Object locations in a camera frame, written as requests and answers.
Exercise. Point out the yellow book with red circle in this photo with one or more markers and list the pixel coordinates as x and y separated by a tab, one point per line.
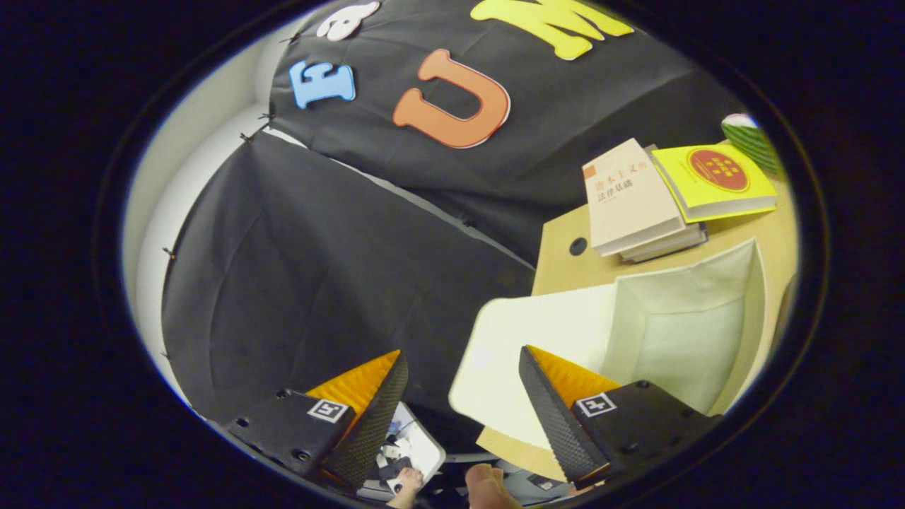
749	196

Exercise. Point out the beige book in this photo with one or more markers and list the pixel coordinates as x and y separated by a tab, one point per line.
626	198

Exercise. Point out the watermelon slice plush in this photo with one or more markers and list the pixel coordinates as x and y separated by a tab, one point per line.
753	145

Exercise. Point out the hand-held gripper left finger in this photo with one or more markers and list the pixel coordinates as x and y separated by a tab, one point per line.
371	431

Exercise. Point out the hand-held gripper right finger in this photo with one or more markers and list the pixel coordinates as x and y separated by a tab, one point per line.
555	424

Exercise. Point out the grey book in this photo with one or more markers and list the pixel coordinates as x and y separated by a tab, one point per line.
672	244

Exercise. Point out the black backdrop cloth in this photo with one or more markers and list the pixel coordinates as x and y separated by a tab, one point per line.
318	268

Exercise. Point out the pale fabric storage box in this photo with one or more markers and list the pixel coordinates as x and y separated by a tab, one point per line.
672	332

